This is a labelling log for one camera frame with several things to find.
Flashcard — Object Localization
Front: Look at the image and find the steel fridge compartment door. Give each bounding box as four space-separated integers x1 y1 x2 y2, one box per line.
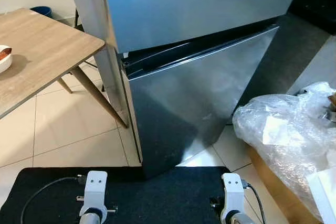
122 24 280 179

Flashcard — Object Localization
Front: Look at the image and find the stainless steel fridge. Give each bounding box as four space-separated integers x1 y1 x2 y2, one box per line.
64 0 336 180

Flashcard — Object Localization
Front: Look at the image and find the black foam floor mat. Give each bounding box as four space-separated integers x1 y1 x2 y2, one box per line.
0 166 263 224

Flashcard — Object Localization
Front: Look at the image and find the large brown cardboard box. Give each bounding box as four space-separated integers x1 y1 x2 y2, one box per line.
247 148 316 224

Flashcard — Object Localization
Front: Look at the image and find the white flat board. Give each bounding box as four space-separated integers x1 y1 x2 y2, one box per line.
306 167 336 224

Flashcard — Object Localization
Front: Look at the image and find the steel freezer door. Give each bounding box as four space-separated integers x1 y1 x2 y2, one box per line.
100 0 308 54

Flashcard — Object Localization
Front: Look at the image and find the light wooden table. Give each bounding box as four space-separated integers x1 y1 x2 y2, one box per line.
0 8 129 129

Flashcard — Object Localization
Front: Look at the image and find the red and white bowl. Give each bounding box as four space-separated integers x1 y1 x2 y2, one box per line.
0 46 13 74

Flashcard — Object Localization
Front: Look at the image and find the dark blue bin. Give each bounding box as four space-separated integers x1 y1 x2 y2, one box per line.
30 6 53 19

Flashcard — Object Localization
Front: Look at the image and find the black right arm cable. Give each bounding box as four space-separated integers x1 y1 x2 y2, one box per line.
243 181 267 224

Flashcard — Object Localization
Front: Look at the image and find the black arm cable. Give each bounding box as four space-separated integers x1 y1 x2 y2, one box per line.
20 176 87 224
243 181 267 224

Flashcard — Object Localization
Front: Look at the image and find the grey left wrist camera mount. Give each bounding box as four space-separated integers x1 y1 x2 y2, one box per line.
79 170 108 219

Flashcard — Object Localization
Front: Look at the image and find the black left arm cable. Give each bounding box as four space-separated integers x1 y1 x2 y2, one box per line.
20 176 87 224

